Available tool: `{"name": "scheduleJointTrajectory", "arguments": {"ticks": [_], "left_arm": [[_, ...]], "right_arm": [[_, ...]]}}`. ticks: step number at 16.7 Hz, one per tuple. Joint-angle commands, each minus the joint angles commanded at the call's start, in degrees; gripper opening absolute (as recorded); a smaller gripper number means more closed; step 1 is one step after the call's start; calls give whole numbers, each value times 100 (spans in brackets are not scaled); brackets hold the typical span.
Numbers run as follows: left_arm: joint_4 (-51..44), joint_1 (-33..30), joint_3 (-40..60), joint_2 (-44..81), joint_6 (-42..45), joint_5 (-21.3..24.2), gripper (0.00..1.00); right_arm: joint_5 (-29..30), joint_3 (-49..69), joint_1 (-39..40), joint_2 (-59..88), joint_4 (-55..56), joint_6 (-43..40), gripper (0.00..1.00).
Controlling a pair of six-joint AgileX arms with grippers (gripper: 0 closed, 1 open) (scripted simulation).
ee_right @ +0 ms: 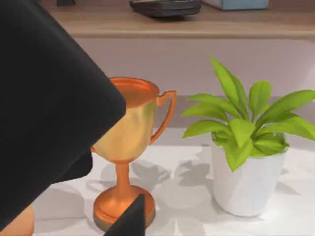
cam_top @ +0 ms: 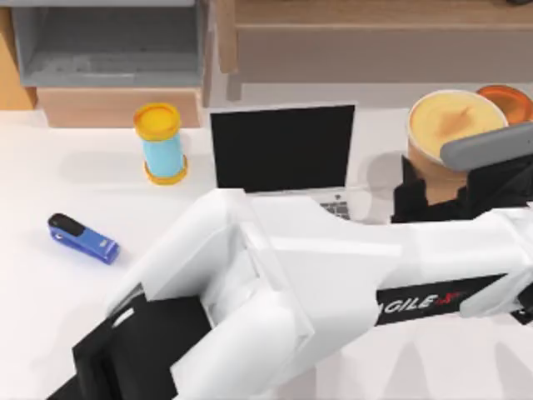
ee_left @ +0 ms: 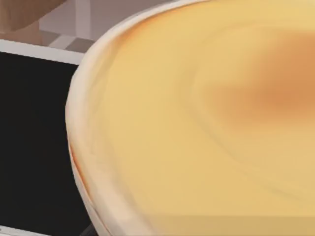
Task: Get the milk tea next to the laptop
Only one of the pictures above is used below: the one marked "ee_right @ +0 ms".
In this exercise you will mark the copper trophy cup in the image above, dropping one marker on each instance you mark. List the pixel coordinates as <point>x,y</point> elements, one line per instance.
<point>130,132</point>

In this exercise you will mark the small black object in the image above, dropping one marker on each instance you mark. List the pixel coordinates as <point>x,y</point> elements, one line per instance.
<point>66,2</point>

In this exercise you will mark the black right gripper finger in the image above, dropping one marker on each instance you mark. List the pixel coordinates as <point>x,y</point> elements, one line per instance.
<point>134,218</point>

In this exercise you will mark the light blue box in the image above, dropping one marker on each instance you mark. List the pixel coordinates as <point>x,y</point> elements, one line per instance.
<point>241,3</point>

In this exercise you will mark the green plant in white pot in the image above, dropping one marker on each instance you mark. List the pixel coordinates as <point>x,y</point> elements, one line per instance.
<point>246,177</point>

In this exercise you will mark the orange rounded object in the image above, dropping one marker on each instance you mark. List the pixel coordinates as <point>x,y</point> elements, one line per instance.
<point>23,223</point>

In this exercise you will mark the black flat device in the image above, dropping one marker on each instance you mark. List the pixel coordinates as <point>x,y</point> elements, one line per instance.
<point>165,7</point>

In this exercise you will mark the wooden shelf board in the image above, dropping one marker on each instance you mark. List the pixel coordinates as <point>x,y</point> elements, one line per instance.
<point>221,25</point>

